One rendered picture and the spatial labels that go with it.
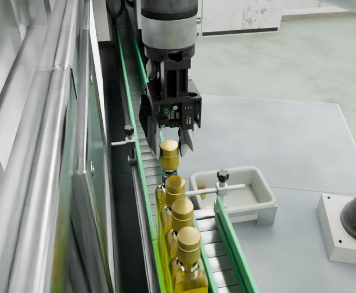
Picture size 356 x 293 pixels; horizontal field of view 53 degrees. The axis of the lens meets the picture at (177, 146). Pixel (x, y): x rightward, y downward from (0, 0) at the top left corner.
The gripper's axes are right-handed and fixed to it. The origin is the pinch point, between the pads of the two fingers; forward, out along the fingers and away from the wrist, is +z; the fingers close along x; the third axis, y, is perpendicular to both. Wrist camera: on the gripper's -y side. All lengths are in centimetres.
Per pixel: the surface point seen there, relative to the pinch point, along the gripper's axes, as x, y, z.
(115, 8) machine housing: 0, -166, 21
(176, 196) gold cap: -0.3, 7.5, 4.4
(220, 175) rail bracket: 14.0, -10.5, 17.8
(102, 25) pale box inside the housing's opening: -9, -108, 12
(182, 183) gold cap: 0.9, 6.7, 2.5
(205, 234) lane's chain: 9.2, -4.3, 30.7
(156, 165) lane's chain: 1.8, -32.4, 30.7
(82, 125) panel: -12.9, 10.2, -13.3
